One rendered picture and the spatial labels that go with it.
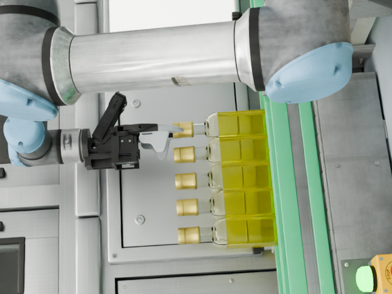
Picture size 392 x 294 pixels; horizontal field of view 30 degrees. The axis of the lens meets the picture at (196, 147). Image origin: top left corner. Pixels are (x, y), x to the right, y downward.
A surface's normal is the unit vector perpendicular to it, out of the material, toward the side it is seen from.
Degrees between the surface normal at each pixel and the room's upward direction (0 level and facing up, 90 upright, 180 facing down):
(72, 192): 90
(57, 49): 122
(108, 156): 90
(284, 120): 90
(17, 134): 90
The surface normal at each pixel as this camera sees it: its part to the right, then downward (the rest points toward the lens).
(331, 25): 0.39, -0.23
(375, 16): 0.06, 0.94
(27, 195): 0.00, -0.35
